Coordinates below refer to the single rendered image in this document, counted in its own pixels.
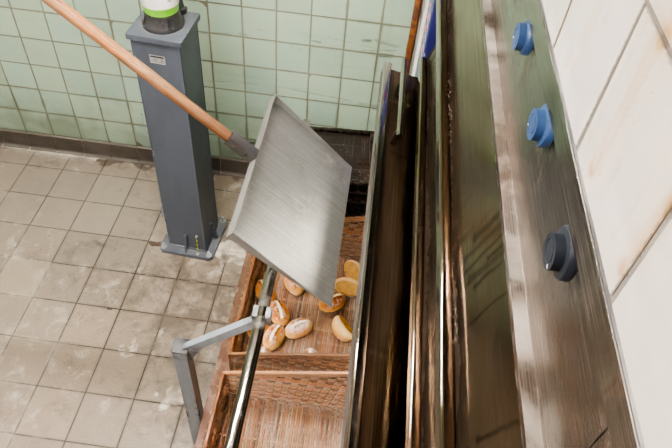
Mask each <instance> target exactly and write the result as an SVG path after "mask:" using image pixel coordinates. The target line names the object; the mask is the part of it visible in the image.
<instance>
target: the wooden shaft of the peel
mask: <svg viewBox="0 0 672 448"><path fill-rule="evenodd" d="M41 1H42V2H44V3H45V4H46V5H48V6H49V7H50V8H52V9H53V10H54V11H55V12H57V13H58V14H59V15H61V16H62V17H63V18H65V19H66V20H67V21H69V22H70V23H71V24H72V25H74V26H75V27H76V28H78V29H79V30H80V31H82V32H83V33H84V34H86V35H87V36H88V37H89V38H91V39H92V40H93V41H95V42H96V43H97V44H99V45H100V46H101V47H102V48H104V49H105V50H106V51H108V52H109V53H110V54H112V55H113V56H114V57H116V58H117V59H118V60H119V61H121V62H122V63H123V64H125V65H126V66H127V67H129V68H130V69H131V70H133V71H134V72H135V73H136V74H138V75H139V76H140V77H142V78H143V79H144V80H146V81H147V82H148V83H150V84H151V85H152V86H153V87H155V88H156V89H157V90H159V91H160V92H161V93H163V94H164V95H165V96H167V97H168V98H169V99H170V100H172V101H173V102H174V103H176V104H177V105H178V106H180V107H181V108H182V109H183V110H185V111H186V112H187V113H189V114H190V115H191V116H193V117H194V118H195V119H197V120H198V121H199V122H200V123H202V124H203V125H204V126H206V127H207V128H208V129H210V130H211V131H212V132H214V133H215V134H216V135H217V136H219V137H220V138H221V139H223V140H224V141H227V140H228V139H229V138H230V137H231V135H232V132H231V131H230V130H228V129H227V128H226V127H225V126H223V125H222V124H221V123H220V122H218V121H217V120H216V119H214V118H213V117H212V116H211V115H209V114H208V113H207V112H205V111H204V110H203V109H202V108H200V107H199V106H198V105H196V104H195V103H194V102H193V101H191V100H190V99H189V98H187V97H186V96H185V95H184V94H182V93H181V92H180V91H178V90H177V89H176V88H175V87H173V86H172V85H171V84H169V83H168V82H167V81H166V80H164V79H163V78H162V77H160V76H159V75H158V74H157V73H155V72H154V71H153V70H151V69H150V68H149V67H148V66H146V65H145V64H144V63H142V62H141V61H140V60H139V59H137V58H136V57H135V56H134V55H132V54H131V53H130V52H128V51H127V50H126V49H125V48H123V47H122V46H121V45H119V44H118V43H117V42H116V41H114V40H113V39H112V38H110V37H109V36H108V35H107V34H105V33H104V32H103V31H101V30H100V29H99V28H98V27H96V26H95V25H94V24H92V23H91V22H90V21H89V20H87V19H86V18H85V17H83V16H82V15H81V14H80V13H78V12H77V11H76V10H74V9H73V8H72V7H71V6H69V5H68V4H67V3H65V2H64V1H63V0H41Z"/></svg>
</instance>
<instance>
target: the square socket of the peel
mask: <svg viewBox="0 0 672 448"><path fill-rule="evenodd" d="M224 144H225V145H226V146H227V147H229V148H230V149H231V150H233V151H234V152H235V153H237V154H238V155H239V156H241V157H242V158H243V159H244V160H246V161H247V162H248V163H250V162H252V161H253V160H254V159H256V158H257V155H258V152H259V150H258V149H257V148H256V147H255V146H253V145H252V144H251V143H249V142H248V141H247V140H246V139H244V138H243V137H242V136H241V135H239V134H238V133H237V132H235V131H232V135H231V137H230V138H229V139H228V140H227V141H224Z"/></svg>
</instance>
